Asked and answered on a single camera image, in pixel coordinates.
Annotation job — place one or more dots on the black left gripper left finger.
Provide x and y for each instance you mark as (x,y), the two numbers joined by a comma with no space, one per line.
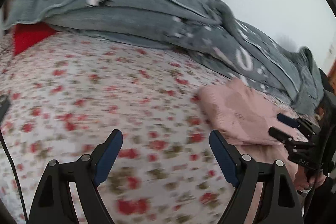
(53,202)

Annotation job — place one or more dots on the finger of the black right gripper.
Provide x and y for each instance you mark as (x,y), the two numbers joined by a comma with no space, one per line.
(287,120)
(279,135)

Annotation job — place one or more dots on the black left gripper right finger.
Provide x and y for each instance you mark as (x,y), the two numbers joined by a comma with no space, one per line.
(279,201)

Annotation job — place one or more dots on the pink knit sweater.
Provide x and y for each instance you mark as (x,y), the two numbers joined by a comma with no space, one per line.
(243,117)

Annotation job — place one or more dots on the person's right hand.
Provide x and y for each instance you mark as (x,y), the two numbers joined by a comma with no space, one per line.
(307,179)

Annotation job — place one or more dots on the floral bed sheet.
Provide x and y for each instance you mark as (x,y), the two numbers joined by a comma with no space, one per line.
(68,93)

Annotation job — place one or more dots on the red pillow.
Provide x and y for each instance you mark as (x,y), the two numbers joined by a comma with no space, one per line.
(27,35)

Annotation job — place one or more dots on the grey patterned quilt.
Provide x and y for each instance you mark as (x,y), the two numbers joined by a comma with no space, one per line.
(206,29)

